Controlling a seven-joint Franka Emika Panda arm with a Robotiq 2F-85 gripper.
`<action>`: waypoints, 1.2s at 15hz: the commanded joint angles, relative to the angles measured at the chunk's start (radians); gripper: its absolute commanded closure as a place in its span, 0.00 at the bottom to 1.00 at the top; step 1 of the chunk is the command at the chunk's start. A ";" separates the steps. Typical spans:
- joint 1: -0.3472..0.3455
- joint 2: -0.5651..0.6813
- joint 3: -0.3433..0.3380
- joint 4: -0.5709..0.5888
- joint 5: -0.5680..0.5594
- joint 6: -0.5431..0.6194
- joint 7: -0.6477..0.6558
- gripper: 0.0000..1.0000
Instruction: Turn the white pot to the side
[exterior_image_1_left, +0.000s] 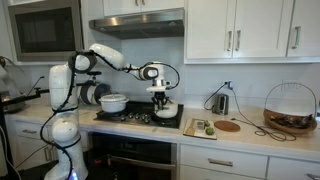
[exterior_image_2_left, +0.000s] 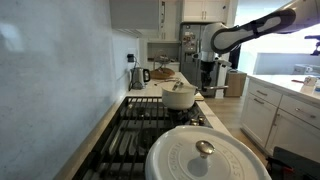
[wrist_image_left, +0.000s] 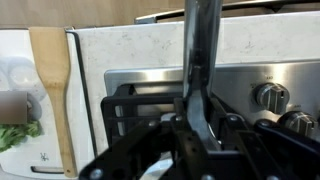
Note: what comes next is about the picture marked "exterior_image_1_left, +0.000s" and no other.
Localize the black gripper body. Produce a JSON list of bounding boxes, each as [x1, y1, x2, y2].
[[154, 92, 168, 102]]

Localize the black gas cooktop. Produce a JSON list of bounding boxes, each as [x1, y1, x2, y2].
[[94, 100, 185, 130]]

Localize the wooden spatula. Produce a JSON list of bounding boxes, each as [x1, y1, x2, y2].
[[184, 118, 197, 137]]

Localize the white lidded Dutch oven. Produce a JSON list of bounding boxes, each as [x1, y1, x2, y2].
[[98, 93, 130, 114]]

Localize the white cutting board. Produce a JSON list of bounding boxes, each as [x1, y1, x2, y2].
[[182, 117, 218, 141]]

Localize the silver toaster appliance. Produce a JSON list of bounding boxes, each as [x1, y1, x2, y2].
[[211, 93, 230, 116]]

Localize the black built-in oven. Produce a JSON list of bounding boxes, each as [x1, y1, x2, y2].
[[87, 131, 179, 180]]

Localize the round wooden trivet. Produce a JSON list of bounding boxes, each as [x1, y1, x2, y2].
[[213, 120, 242, 133]]

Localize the stainless range hood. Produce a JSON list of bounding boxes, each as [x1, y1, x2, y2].
[[88, 8, 185, 41]]

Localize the white cabinet above hood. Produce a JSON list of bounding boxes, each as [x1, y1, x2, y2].
[[102, 0, 185, 18]]

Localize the white drawer base cabinet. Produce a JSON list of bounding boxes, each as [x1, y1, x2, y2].
[[178, 141, 320, 180]]

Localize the wide white upper cabinet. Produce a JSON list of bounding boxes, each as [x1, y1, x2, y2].
[[184, 0, 320, 65]]

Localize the dark brown dried food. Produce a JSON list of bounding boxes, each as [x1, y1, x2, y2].
[[269, 113, 315, 130]]

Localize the built-in stainless microwave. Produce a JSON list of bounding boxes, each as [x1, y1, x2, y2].
[[7, 0, 86, 63]]

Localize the grey countertop appliance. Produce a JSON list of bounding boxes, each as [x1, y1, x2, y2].
[[0, 55, 33, 115]]

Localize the black kettle power cable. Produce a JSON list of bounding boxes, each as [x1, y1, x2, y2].
[[203, 81, 230, 111]]

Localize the long coiled black cable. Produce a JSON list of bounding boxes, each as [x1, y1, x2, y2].
[[229, 87, 298, 143]]

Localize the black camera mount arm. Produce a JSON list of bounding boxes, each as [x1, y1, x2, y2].
[[1, 87, 51, 107]]

